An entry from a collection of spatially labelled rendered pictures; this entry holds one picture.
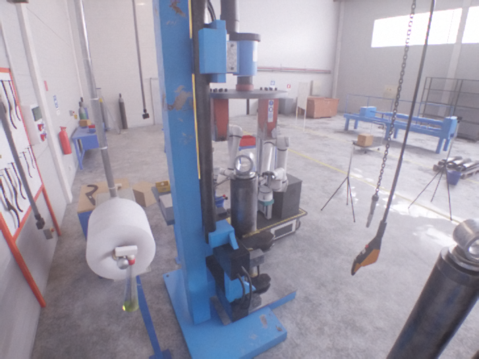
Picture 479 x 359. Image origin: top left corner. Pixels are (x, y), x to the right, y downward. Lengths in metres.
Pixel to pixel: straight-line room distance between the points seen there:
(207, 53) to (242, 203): 1.07
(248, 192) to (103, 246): 1.09
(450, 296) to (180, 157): 1.54
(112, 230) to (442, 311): 1.47
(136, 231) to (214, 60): 0.88
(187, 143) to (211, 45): 0.58
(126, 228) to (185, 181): 0.68
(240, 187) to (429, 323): 1.34
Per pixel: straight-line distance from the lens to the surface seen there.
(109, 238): 1.02
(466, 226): 1.34
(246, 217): 1.89
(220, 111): 1.58
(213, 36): 1.33
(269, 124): 1.77
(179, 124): 1.48
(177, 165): 1.53
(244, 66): 1.62
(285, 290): 2.73
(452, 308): 1.46
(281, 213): 3.40
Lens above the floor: 2.18
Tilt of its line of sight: 24 degrees down
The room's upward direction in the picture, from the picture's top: straight up
